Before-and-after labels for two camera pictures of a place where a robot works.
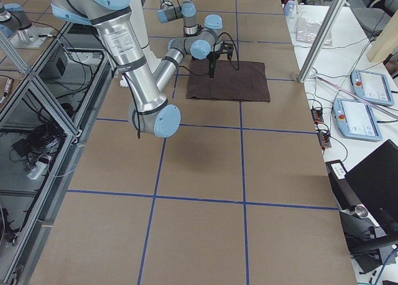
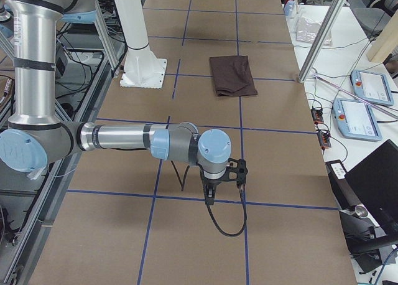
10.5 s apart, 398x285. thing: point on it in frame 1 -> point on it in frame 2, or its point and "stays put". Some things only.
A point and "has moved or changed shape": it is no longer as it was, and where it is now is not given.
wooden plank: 387,43 stays put
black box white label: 344,189 stays put
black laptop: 375,181 stays put
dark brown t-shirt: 249,83 has moved or changed shape
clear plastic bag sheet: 306,30 stays put
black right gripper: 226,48 -> 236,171
